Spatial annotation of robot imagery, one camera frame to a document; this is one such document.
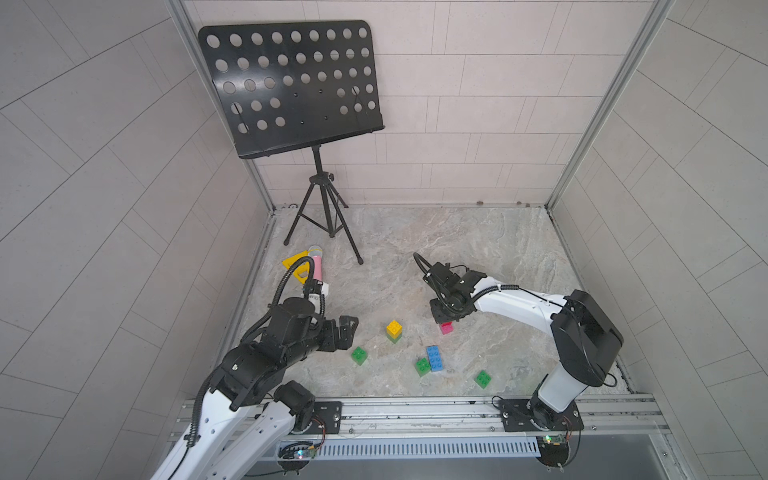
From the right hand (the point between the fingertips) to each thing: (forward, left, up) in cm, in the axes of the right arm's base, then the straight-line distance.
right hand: (438, 315), depth 87 cm
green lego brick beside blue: (-14, +6, +1) cm, 16 cm away
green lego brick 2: (-11, +23, +3) cm, 25 cm away
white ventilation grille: (-31, +7, -1) cm, 32 cm away
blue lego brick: (-12, +3, 0) cm, 12 cm away
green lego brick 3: (-18, -9, -1) cm, 20 cm away
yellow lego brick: (-6, +13, +6) cm, 16 cm away
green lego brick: (-7, +13, 0) cm, 15 cm away
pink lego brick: (-4, -2, 0) cm, 4 cm away
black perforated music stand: (+140, +70, +12) cm, 157 cm away
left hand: (-8, +23, +18) cm, 30 cm away
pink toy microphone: (+23, +38, +4) cm, 45 cm away
